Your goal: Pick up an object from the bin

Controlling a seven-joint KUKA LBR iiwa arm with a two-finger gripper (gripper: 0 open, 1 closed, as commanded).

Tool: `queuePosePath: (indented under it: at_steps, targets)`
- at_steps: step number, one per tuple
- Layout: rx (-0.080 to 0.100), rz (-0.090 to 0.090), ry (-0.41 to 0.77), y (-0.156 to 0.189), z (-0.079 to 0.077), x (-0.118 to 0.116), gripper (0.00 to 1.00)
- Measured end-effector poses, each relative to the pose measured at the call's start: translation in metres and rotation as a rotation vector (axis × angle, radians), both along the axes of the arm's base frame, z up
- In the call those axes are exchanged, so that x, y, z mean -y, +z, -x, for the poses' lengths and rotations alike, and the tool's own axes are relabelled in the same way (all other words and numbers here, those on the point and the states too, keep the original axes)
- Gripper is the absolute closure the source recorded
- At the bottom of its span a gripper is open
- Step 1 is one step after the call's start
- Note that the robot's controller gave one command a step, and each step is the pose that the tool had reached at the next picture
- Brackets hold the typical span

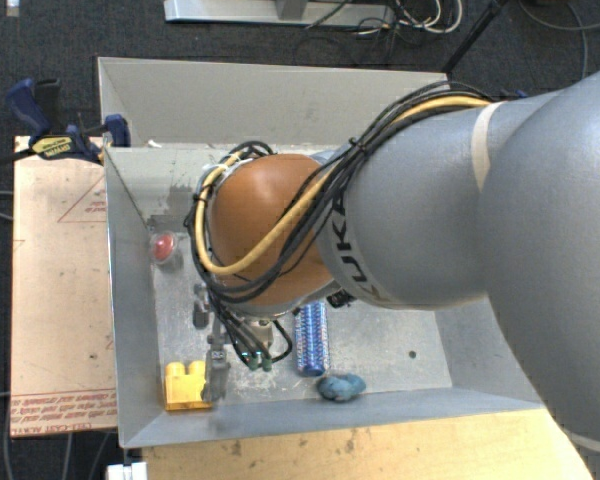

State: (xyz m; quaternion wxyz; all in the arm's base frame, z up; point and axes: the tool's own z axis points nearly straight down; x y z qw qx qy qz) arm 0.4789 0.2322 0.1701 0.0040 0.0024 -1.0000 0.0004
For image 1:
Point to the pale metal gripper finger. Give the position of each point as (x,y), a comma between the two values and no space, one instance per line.
(201,313)
(217,378)

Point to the yellow toy brick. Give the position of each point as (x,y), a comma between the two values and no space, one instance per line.
(182,388)

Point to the blue patterned cylinder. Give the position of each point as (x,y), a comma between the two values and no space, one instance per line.
(311,340)

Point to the red round toy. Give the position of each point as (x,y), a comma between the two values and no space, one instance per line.
(163,246)

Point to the blue crumpled cloth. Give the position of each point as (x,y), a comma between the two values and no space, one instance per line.
(341,387)

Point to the grey metal bin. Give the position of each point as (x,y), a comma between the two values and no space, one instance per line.
(380,348)

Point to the brown cardboard board, red print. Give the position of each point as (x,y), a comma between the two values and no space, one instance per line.
(60,288)

